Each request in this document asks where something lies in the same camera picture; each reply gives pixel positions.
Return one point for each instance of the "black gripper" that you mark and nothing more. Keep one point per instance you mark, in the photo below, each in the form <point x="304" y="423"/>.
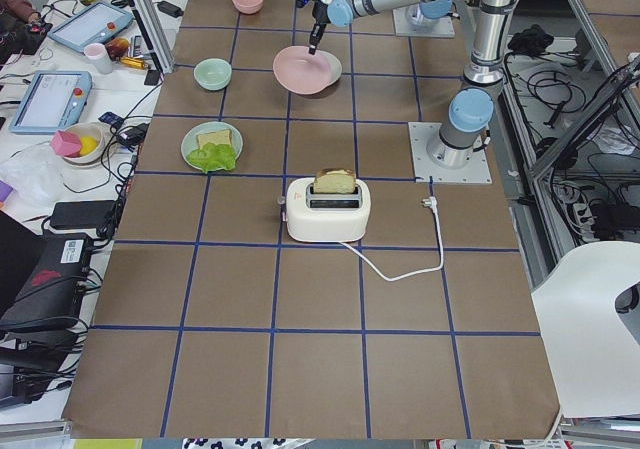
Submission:
<point x="319" y="14"/>

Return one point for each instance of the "pink plate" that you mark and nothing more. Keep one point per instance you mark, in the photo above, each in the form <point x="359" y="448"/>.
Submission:
<point x="301" y="72"/>

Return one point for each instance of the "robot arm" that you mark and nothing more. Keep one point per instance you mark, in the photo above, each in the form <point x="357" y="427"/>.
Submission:
<point x="473" y="106"/>

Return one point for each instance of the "cream white plate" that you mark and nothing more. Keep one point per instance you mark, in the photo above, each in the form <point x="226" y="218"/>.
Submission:
<point x="335" y="65"/>

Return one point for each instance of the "green bowl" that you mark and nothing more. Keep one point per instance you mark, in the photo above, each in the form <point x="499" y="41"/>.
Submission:
<point x="213" y="74"/>

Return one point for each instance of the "brown bread slice on plate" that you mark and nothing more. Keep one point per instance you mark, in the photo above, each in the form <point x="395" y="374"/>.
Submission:
<point x="221" y="137"/>

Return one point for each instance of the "bread slice in toaster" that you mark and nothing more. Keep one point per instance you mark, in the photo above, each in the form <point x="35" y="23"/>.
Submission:
<point x="334" y="181"/>

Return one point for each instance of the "green plate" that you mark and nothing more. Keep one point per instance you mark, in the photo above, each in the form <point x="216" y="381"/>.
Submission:
<point x="190" y="143"/>

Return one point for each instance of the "green lettuce leaf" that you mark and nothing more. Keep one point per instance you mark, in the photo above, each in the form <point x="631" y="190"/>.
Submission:
<point x="212" y="157"/>

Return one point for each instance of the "white toaster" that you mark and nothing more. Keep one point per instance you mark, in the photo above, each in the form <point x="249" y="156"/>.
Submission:
<point x="325" y="218"/>

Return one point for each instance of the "pink cup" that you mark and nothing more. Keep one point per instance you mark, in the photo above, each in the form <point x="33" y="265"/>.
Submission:
<point x="98" y="56"/>

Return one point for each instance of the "blue teach pendant far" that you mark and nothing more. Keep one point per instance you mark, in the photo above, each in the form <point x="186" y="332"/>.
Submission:
<point x="97" y="23"/>

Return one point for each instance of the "blue teach pendant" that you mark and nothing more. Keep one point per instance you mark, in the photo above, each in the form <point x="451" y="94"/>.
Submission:
<point x="97" y="23"/>
<point x="53" y="101"/>

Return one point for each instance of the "bowl with toy fruit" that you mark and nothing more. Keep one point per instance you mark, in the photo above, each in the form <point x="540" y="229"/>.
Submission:
<point x="81" y="144"/>

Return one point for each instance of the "blue teach pendant near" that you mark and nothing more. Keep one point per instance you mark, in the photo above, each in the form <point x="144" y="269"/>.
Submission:
<point x="53" y="101"/>

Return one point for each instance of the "black power adapter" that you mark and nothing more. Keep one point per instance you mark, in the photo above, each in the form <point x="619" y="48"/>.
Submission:
<point x="81" y="214"/>

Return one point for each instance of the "white chair back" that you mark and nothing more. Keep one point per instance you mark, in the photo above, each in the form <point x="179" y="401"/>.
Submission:
<point x="594" y="358"/>

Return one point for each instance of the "aluminium frame post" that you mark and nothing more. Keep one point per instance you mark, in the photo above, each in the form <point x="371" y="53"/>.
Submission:
<point x="144" y="11"/>

